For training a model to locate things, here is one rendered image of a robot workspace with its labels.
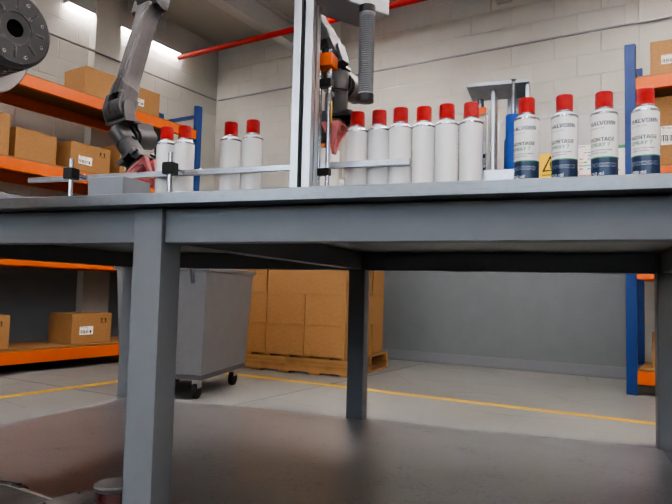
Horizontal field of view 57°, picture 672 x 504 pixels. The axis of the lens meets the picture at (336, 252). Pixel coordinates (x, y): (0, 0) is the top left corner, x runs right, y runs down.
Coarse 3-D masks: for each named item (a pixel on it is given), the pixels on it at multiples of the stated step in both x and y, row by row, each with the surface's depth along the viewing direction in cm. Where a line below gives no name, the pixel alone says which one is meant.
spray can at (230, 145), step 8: (232, 128) 152; (224, 136) 153; (232, 136) 152; (224, 144) 151; (232, 144) 151; (240, 144) 153; (224, 152) 151; (232, 152) 151; (240, 152) 153; (224, 160) 151; (232, 160) 151; (240, 160) 154; (224, 176) 151; (232, 176) 151; (224, 184) 151; (232, 184) 151
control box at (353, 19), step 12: (324, 0) 130; (336, 0) 130; (348, 0) 130; (360, 0) 132; (372, 0) 134; (384, 0) 136; (324, 12) 136; (336, 12) 136; (348, 12) 136; (384, 12) 136
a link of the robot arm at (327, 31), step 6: (294, 0) 152; (324, 18) 152; (324, 24) 150; (324, 30) 150; (330, 30) 151; (324, 36) 150; (330, 36) 150; (336, 36) 153; (324, 42) 153; (330, 42) 149; (336, 42) 152; (330, 48) 150; (336, 48) 150; (336, 54) 150
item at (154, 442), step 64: (0, 256) 193; (64, 256) 218; (128, 256) 250; (192, 256) 245; (256, 256) 148; (320, 256) 181; (384, 256) 218; (448, 256) 210; (512, 256) 203; (576, 256) 196; (640, 256) 190; (128, 320) 252; (128, 384) 107; (0, 448) 167; (64, 448) 169; (128, 448) 106; (192, 448) 172; (256, 448) 174; (320, 448) 175; (384, 448) 177; (448, 448) 179; (512, 448) 181; (576, 448) 182; (640, 448) 184
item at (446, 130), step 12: (444, 108) 134; (444, 120) 133; (444, 132) 132; (456, 132) 133; (444, 144) 132; (456, 144) 133; (444, 156) 132; (456, 156) 133; (444, 168) 132; (456, 168) 133; (444, 180) 132; (456, 180) 132
